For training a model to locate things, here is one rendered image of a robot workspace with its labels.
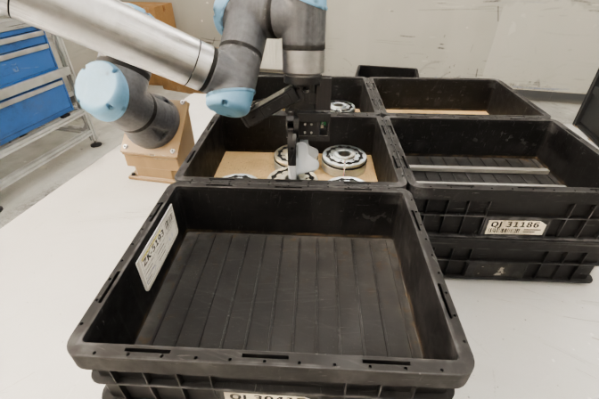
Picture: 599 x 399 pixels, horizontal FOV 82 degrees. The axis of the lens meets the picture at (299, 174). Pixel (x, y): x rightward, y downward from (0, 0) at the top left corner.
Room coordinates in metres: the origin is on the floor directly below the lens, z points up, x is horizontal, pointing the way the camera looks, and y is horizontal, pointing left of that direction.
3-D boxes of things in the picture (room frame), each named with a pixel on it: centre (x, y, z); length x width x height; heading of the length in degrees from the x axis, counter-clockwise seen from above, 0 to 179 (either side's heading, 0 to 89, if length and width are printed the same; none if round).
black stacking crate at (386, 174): (0.62, 0.01, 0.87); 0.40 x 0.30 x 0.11; 87
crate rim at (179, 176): (0.62, 0.01, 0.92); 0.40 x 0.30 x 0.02; 87
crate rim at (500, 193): (0.60, -0.39, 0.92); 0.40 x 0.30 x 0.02; 87
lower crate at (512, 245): (0.60, -0.39, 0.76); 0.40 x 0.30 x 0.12; 87
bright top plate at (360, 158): (0.69, -0.10, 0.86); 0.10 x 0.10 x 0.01
